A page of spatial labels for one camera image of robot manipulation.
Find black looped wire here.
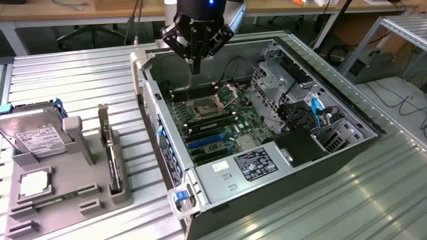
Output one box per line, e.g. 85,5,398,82
222,56,254,87

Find silver CPU chip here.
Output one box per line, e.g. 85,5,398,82
18,171,52,199

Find blue disk wire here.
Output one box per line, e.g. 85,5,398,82
309,97,326,130

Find gray power supply unit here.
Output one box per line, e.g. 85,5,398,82
193,143,296,205

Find metal disk bay bracket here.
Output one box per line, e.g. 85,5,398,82
308,118,365,154

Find Nvidia graphics card with bracket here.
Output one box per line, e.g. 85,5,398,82
97,103,125,196

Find blue expansion slot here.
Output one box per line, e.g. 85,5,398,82
185,133,225,150

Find CPU socket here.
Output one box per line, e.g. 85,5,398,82
188,98,221,119

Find silver hard disk blue carrier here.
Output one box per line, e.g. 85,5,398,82
0,98,73,159

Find black wire bundle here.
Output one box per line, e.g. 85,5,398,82
276,102,317,132

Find black plastic duct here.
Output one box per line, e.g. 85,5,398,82
261,129,329,169

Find black labelled RAM stick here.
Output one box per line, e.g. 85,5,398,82
189,117,236,133

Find gray metal drive cage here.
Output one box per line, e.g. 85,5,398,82
249,61,322,121

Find white boxes on desk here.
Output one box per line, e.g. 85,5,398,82
302,0,336,8

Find long black expansion slot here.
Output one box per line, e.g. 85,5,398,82
189,146,229,158
194,151,234,164

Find aluminium profile frame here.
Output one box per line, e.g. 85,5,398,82
337,15,427,85

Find metal socket cover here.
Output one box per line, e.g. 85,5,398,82
212,83,246,107

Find green RAM stick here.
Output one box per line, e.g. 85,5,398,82
30,191,81,209

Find green motherboard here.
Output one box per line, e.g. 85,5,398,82
164,82,280,167

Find open black PC case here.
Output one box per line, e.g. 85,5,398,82
128,36,388,240

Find silver chipset heatsink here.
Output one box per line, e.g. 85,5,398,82
236,136,261,150

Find black disk wire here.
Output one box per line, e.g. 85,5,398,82
0,128,19,154

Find brown cardboard box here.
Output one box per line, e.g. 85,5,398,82
93,0,144,11

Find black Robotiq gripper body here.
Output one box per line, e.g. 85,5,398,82
174,0,228,34

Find gray box device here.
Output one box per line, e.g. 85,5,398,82
338,48,397,85

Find gray plastic parts rack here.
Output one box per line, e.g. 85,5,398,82
5,116,134,240

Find wooden desk white frame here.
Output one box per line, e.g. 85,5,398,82
244,0,420,50
0,0,168,57

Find gray cable on desk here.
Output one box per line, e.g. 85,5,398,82
52,0,90,11

